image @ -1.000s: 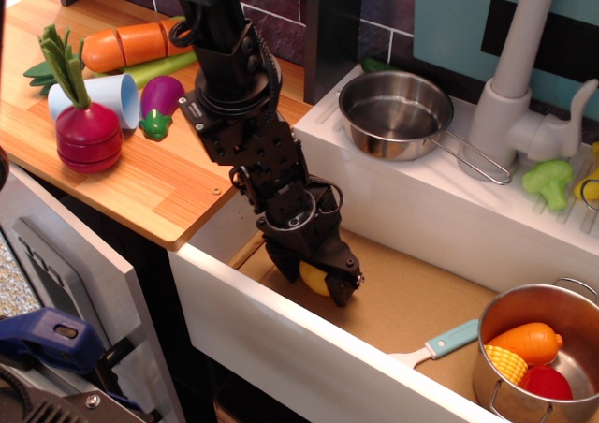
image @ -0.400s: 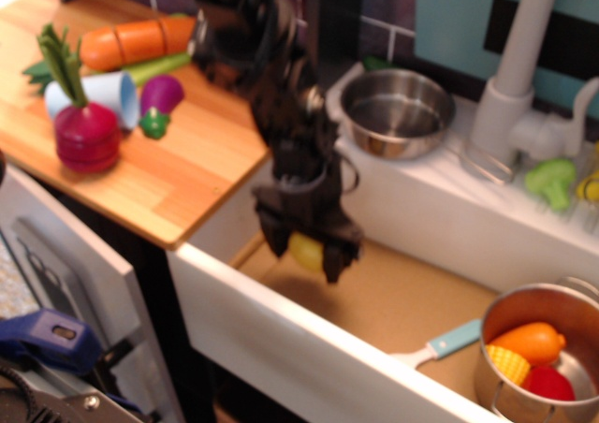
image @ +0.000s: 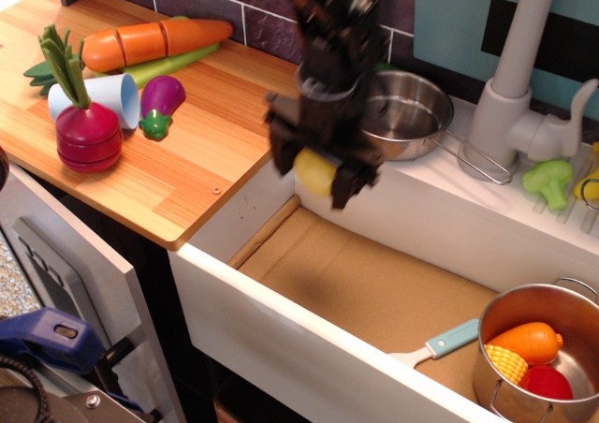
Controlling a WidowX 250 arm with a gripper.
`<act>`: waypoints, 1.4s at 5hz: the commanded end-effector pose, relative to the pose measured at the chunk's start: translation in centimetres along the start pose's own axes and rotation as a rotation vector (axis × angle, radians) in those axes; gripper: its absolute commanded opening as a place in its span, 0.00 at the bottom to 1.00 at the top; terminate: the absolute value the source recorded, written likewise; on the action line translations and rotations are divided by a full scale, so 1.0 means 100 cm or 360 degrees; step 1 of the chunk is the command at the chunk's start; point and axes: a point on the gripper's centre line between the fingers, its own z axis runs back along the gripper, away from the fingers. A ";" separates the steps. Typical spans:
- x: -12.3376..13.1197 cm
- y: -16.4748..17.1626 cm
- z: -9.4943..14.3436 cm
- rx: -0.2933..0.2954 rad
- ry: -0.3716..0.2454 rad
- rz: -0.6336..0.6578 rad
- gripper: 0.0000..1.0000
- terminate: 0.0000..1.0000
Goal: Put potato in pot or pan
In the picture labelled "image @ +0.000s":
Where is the yellow toy corn cob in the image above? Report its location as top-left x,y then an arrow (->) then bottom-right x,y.
485,344 -> 529,386

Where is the red toy tomato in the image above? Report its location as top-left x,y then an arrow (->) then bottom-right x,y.
519,365 -> 574,400

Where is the grey toy faucet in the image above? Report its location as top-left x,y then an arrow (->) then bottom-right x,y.
458,0 -> 598,185

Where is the large wooden toy carrot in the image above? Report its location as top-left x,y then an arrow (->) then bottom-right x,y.
81,18 -> 234,72

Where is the light green toy celery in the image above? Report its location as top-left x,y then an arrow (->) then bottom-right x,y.
86,42 -> 221,87

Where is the teal handled white spatula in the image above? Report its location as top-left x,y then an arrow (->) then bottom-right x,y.
389,318 -> 479,369

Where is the green toy cucumber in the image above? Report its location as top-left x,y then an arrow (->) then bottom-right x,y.
375,63 -> 399,72

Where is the yellow toy pepper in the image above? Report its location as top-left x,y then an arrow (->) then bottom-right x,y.
574,141 -> 599,202

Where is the light blue cup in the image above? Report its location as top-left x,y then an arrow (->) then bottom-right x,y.
48,73 -> 140,130

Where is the grey oven door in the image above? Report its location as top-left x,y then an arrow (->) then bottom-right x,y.
1,164 -> 185,422

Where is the teal board black rectangle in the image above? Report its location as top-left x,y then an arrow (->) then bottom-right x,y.
414,0 -> 598,117

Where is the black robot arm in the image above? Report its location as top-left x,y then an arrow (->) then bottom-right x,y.
265,0 -> 388,210

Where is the red wooden toy radish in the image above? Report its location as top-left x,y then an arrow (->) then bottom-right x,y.
38,23 -> 124,173

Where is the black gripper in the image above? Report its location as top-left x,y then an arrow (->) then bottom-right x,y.
265,83 -> 383,210

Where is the orange plastic toy carrot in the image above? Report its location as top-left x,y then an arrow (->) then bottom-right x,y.
487,322 -> 564,365

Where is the yellow toy potato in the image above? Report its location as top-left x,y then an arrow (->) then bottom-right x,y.
294,148 -> 337,197

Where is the steel pot with handles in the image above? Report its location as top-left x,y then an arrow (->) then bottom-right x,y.
473,283 -> 598,422

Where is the green toy broccoli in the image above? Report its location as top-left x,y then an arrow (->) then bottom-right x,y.
522,159 -> 574,212

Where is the blue clamp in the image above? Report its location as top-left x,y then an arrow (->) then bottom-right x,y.
1,307 -> 105,374

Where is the white toy sink basin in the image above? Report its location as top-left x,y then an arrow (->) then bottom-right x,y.
167,65 -> 599,423

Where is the cardboard sink liner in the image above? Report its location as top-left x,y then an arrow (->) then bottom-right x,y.
228,197 -> 496,353

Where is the purple toy eggplant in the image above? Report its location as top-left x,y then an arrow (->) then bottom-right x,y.
139,76 -> 186,141

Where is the dark green felt leaf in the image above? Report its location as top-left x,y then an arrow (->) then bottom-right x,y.
22,60 -> 88,97

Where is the steel saucepan with handle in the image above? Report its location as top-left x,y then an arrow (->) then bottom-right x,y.
362,69 -> 513,185

